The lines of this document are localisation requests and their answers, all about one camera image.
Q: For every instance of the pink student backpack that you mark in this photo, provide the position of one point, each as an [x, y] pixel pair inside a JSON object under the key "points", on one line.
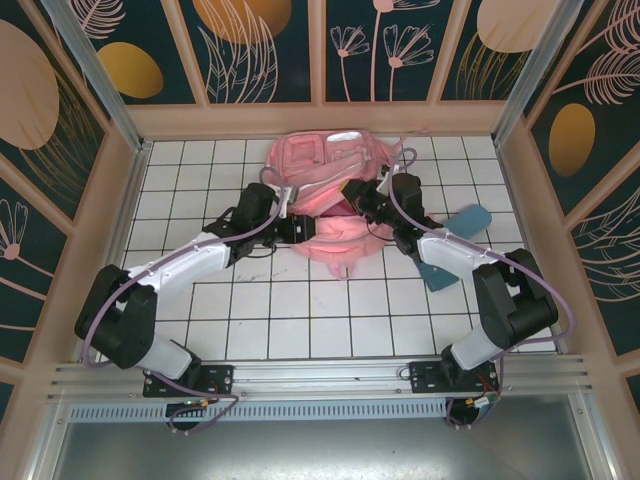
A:
{"points": [[340, 240]]}

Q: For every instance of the blue pencil case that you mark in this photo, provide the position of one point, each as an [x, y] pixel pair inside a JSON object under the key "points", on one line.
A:
{"points": [[467, 222]]}

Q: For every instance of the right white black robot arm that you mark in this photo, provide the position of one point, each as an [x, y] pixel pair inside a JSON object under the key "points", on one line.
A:
{"points": [[450, 252]]}

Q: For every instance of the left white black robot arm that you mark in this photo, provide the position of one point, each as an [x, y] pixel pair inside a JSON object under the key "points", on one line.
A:
{"points": [[190, 257]]}

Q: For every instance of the grey metal sheet panel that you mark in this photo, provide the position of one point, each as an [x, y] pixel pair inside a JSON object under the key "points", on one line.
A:
{"points": [[320, 450]]}

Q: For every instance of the aluminium side rail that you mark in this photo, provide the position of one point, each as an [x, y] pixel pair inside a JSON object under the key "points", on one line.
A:
{"points": [[116, 240]]}

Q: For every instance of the aluminium corner post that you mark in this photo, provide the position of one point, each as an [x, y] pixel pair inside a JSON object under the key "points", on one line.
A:
{"points": [[101, 75], [540, 75]]}

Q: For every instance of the aluminium mounting rail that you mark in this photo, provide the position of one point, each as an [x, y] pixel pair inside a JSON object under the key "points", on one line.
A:
{"points": [[325, 372]]}

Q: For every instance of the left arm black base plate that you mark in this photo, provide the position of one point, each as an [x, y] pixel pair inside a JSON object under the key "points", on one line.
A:
{"points": [[220, 380]]}

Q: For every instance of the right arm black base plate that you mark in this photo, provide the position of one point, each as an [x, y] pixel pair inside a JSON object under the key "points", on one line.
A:
{"points": [[425, 377]]}

